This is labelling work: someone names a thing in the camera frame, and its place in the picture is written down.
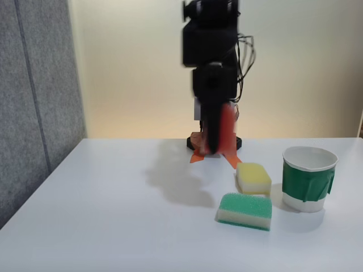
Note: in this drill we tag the red and white sponge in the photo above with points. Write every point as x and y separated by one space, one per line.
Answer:
228 130

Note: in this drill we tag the orange tape strip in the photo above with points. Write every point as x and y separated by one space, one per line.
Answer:
197 157
234 163

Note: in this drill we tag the yellow and white sponge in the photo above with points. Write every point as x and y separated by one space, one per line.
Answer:
252 177

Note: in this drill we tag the green and white sponge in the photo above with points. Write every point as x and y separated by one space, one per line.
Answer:
245 211

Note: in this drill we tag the paper cup with green tape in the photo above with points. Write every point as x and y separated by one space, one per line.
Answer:
307 184

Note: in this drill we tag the grey felt partition panel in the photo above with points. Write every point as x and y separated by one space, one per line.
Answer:
34 113

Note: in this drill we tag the brown wooden frame edge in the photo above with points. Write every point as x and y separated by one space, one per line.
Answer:
361 127

